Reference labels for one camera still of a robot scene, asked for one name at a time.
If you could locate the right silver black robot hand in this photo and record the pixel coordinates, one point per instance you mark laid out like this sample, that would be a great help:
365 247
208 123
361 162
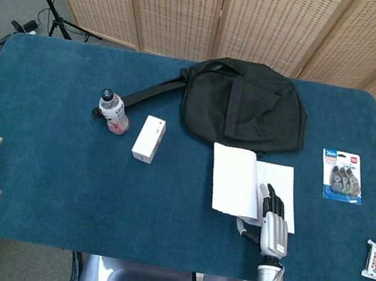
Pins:
273 234

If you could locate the white lined paper notebook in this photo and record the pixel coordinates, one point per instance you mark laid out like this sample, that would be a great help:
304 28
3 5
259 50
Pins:
235 181

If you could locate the black fabric shoulder bag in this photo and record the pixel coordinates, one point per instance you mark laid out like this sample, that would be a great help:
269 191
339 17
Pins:
244 106

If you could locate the blue correction tape blister pack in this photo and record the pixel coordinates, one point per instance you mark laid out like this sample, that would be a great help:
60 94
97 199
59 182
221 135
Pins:
342 177

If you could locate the blue felt table mat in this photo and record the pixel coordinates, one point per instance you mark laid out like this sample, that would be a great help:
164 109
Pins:
60 169

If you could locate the white cardboard product box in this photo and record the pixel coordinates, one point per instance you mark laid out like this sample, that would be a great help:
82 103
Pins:
148 141

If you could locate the clear drink bottle black cap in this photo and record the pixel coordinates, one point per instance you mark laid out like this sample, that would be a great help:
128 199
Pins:
114 114

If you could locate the black white power adapter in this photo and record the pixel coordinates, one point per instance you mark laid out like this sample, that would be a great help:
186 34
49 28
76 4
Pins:
28 26

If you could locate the woven rattan folding screen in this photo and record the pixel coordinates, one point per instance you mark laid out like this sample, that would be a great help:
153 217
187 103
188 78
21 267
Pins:
178 5

